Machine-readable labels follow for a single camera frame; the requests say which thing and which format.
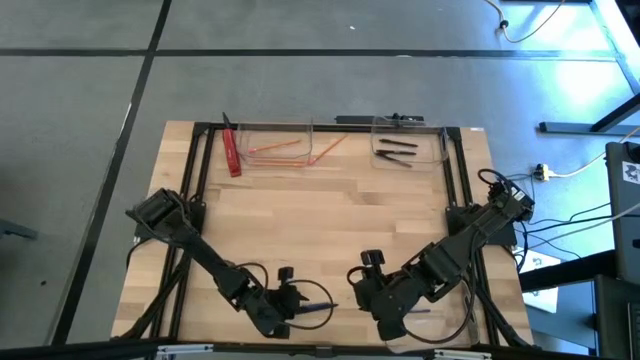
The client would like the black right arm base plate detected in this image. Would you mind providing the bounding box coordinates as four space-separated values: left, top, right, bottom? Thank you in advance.
445 204 519 247

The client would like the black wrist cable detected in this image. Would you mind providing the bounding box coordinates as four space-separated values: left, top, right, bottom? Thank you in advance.
347 267 476 346
234 262 335 331

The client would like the dark equipment box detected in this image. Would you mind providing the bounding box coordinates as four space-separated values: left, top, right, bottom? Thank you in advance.
593 273 640 360

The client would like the white power strip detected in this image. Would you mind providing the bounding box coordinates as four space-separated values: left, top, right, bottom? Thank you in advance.
532 163 557 182

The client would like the black aluminium table frame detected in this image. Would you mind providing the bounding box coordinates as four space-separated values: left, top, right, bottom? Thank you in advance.
117 121 534 351

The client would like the red stapler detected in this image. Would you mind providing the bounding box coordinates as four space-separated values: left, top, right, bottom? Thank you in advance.
221 112 243 178

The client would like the black overhead rig beam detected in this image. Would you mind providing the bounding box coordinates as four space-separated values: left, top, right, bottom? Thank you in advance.
0 339 640 360

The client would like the black desk frame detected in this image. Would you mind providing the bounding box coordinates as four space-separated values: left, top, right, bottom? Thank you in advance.
538 0 640 135

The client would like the white power cable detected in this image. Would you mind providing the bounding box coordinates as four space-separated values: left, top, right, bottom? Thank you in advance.
483 0 569 45

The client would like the white paper sheet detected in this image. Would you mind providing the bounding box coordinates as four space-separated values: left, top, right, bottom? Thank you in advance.
522 249 560 314

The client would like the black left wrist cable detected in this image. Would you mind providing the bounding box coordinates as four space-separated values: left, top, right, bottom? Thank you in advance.
234 262 335 331

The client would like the clear plastic bin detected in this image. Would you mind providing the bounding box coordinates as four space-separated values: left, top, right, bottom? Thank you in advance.
384 283 490 353
234 119 315 169
370 115 446 172

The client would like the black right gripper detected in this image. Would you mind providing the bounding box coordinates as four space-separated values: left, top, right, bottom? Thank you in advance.
354 249 426 342

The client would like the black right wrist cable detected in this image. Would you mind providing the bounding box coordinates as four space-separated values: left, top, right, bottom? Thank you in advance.
347 267 476 346

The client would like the grey equipment case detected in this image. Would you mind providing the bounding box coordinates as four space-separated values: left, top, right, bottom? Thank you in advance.
604 141 640 285

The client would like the black floor beam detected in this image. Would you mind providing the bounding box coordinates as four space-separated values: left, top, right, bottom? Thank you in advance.
518 248 617 294

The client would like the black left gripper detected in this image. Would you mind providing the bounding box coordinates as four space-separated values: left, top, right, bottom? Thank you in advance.
234 266 309 340

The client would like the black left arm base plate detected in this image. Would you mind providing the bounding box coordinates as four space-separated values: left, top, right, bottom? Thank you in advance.
134 199 207 240

